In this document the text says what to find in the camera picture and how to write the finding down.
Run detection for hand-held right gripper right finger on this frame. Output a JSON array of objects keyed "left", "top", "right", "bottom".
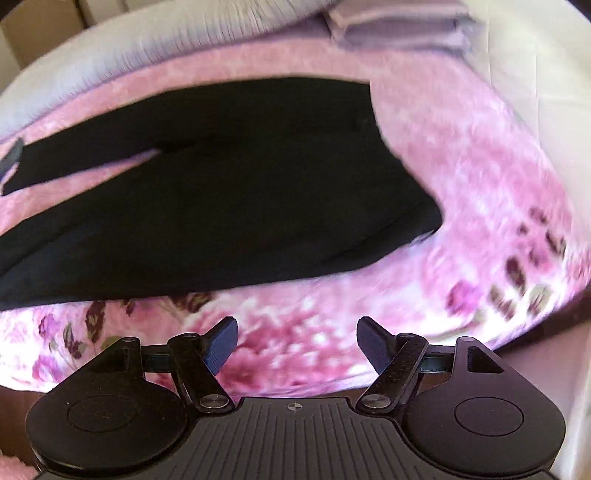
[{"left": 356, "top": 316, "right": 504, "bottom": 415}]

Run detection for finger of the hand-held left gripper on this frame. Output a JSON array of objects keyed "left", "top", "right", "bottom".
[{"left": 0, "top": 137, "right": 25, "bottom": 180}]

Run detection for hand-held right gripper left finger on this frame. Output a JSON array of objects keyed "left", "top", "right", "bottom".
[{"left": 85, "top": 316, "right": 239, "bottom": 415}]

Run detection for black pants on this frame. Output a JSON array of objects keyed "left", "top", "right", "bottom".
[{"left": 0, "top": 76, "right": 444, "bottom": 311}]

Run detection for tan wooden door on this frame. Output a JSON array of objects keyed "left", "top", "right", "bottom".
[{"left": 0, "top": 0, "right": 109, "bottom": 70}]

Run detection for white ribbed quilt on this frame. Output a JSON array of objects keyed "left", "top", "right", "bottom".
[{"left": 0, "top": 0, "right": 338, "bottom": 134}]

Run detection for pink floral bed sheet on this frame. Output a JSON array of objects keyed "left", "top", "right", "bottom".
[{"left": 0, "top": 28, "right": 591, "bottom": 400}]

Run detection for lavender pillow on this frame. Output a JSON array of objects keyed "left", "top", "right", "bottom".
[{"left": 321, "top": 0, "right": 476, "bottom": 51}]

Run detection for white quilted headboard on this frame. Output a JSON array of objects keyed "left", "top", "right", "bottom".
[{"left": 462, "top": 0, "right": 591, "bottom": 296}]

